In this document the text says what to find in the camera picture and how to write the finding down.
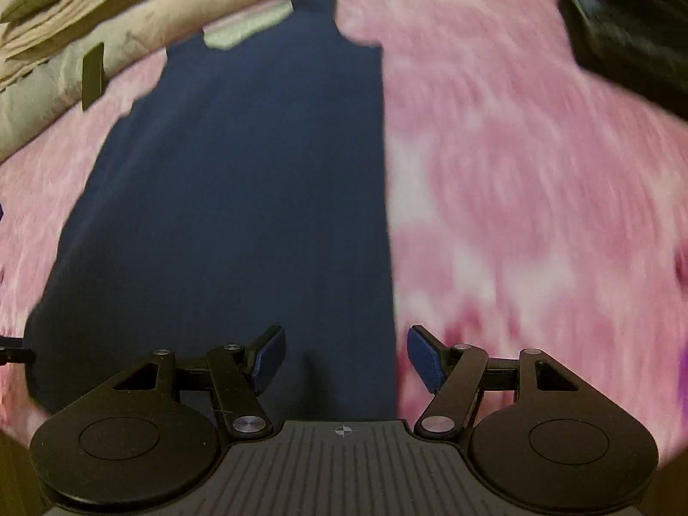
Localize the navy blue garment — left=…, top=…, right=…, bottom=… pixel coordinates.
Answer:
left=25, top=0, right=396, bottom=421

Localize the stack of folded dark clothes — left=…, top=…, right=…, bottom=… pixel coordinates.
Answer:
left=559, top=0, right=687, bottom=119

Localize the black tag on pillow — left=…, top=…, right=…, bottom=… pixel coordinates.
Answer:
left=82, top=42, right=106, bottom=111

